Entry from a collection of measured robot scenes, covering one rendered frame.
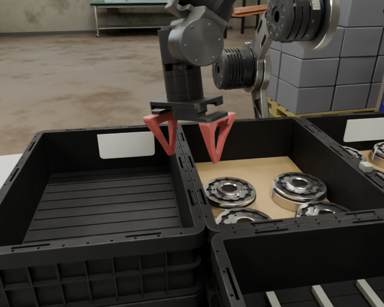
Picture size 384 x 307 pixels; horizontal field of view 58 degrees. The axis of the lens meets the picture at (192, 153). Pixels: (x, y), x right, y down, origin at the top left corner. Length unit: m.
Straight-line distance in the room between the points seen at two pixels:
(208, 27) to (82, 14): 10.29
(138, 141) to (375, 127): 0.59
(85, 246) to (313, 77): 3.02
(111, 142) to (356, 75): 3.01
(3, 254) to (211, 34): 0.36
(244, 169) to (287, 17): 0.47
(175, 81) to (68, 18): 10.25
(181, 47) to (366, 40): 3.15
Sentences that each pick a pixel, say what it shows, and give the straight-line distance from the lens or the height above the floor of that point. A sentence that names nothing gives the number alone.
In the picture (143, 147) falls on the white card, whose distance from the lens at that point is 0.80.
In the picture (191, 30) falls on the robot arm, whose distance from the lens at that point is 0.44.
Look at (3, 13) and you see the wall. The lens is 10.97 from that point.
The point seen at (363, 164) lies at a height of 0.94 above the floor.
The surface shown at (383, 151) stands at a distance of 0.93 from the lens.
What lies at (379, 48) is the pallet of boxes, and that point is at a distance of 3.67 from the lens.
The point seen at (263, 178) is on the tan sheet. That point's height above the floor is 0.83.
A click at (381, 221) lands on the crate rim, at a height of 0.93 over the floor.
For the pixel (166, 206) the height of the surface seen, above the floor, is 0.83.
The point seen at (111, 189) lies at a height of 0.83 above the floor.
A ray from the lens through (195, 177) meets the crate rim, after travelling 0.57.
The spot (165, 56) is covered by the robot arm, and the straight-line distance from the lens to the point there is 0.52.
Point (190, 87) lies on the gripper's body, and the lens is 0.51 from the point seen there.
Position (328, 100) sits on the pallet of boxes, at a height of 0.26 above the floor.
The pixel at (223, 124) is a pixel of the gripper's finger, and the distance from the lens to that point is 0.53.
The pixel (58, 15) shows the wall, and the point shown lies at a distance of 10.75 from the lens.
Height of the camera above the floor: 1.22
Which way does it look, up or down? 26 degrees down
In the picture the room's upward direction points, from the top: straight up
